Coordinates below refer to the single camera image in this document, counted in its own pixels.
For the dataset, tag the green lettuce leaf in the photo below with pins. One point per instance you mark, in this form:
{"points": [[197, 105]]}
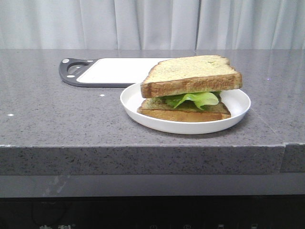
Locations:
{"points": [[199, 100]]}

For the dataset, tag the toasted bread slice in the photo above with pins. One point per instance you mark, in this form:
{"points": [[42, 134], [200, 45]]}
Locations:
{"points": [[204, 73], [157, 108]]}

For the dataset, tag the white cutting board black rim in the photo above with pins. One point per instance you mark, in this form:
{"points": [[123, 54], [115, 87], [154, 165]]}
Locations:
{"points": [[106, 72]]}

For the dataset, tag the white round plate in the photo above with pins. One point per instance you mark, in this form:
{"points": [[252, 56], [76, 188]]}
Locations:
{"points": [[237, 102]]}

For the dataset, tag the black appliance with symbols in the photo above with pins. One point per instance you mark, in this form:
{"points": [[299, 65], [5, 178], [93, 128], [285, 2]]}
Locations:
{"points": [[198, 212]]}

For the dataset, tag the grey curtain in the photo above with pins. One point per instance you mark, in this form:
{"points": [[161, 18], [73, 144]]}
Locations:
{"points": [[152, 24]]}

